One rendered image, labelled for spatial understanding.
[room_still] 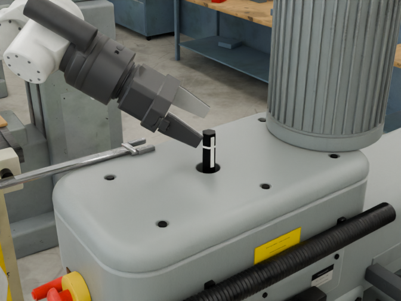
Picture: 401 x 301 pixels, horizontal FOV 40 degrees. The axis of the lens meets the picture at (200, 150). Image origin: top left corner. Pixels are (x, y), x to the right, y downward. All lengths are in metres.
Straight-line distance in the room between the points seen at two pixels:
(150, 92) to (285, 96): 0.23
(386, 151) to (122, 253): 0.71
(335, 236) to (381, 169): 0.33
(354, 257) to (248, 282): 0.33
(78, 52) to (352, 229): 0.48
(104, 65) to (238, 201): 0.26
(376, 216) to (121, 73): 0.46
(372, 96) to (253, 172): 0.22
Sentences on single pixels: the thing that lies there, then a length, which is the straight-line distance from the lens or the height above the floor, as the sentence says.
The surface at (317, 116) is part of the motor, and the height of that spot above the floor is 1.95.
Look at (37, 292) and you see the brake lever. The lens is 0.92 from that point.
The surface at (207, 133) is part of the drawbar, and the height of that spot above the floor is 1.95.
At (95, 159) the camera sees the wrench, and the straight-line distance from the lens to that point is 0.86.
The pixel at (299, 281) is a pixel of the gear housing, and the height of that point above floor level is 1.70.
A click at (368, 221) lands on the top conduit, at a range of 0.91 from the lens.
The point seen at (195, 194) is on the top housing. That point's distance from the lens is 0.77.
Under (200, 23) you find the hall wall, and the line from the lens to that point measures 8.22.
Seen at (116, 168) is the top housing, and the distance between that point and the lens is 0.85.
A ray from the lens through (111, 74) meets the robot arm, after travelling 0.78.
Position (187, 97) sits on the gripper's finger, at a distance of 0.86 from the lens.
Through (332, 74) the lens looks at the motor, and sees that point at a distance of 0.86.
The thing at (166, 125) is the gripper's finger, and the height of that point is 1.98.
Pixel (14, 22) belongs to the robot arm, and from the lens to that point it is 0.90.
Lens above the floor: 2.30
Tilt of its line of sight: 27 degrees down
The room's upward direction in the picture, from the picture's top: straight up
